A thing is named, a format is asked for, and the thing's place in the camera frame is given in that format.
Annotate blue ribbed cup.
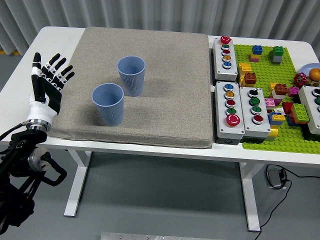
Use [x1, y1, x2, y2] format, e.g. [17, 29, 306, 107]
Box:
[116, 56, 146, 98]
[91, 83, 125, 127]

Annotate grey toy brick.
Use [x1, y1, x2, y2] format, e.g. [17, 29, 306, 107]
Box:
[268, 51, 283, 66]

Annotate grey-brown mat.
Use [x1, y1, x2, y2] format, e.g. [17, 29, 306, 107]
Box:
[40, 26, 214, 150]

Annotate grey button control box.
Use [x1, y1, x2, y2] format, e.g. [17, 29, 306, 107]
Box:
[297, 85, 320, 136]

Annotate red toy brick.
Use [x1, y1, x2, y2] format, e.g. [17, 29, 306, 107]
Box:
[282, 101, 295, 115]

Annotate black power cable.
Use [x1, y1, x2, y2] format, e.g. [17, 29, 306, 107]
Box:
[279, 167, 320, 179]
[254, 178, 293, 240]

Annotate white toy brick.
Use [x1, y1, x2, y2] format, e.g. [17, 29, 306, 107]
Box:
[270, 90, 286, 101]

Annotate white table leg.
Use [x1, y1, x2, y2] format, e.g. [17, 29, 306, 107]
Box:
[238, 161, 266, 232]
[63, 149, 92, 218]

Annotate brown toy brick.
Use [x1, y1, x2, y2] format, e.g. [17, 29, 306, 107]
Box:
[273, 83, 289, 96]
[243, 72, 258, 85]

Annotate lime green toy brick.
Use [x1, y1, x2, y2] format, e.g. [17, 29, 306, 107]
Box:
[290, 103, 310, 125]

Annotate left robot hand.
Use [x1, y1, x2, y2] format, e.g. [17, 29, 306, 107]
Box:
[26, 52, 76, 122]

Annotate grey four-button control box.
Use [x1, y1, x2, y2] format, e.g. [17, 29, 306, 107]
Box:
[238, 86, 272, 144]

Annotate grey curtain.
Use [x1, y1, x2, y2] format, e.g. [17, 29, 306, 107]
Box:
[0, 0, 320, 57]

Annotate grey five-button control box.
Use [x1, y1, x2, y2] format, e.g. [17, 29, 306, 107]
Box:
[213, 81, 246, 145]
[211, 35, 239, 82]

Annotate orange toy fruit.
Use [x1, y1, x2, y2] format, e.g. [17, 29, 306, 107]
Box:
[308, 67, 320, 81]

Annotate green studded baseplate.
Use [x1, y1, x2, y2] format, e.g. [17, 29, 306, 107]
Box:
[232, 43, 320, 155]

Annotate red valve wheel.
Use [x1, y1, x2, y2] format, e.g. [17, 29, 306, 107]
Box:
[293, 72, 307, 88]

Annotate grey power adapter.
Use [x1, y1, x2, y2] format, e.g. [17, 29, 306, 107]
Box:
[265, 167, 286, 189]

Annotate blue plate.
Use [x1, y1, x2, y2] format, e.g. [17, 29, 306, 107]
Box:
[298, 62, 320, 83]

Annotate brown toy food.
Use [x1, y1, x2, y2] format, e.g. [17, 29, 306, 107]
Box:
[306, 76, 320, 87]

